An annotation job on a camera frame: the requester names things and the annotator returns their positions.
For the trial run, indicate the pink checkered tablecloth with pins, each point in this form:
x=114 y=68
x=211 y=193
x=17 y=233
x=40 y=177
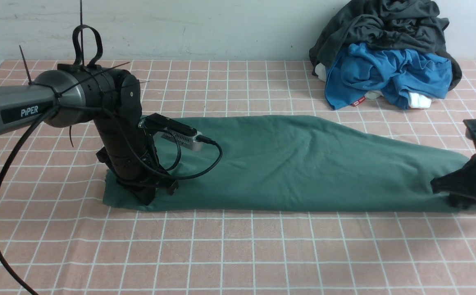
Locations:
x=59 y=237

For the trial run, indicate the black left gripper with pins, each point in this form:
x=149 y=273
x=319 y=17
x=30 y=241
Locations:
x=135 y=178

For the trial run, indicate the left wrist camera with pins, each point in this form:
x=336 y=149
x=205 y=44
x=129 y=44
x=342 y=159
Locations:
x=172 y=130

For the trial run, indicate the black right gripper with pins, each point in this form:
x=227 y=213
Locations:
x=460 y=185

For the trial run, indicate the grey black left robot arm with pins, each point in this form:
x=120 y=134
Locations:
x=109 y=97

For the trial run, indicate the dark grey garment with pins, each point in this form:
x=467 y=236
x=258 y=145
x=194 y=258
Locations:
x=386 y=24

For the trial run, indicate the green long sleeve shirt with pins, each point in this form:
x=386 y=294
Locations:
x=304 y=164

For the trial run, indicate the blue garment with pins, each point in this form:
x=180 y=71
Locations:
x=395 y=72

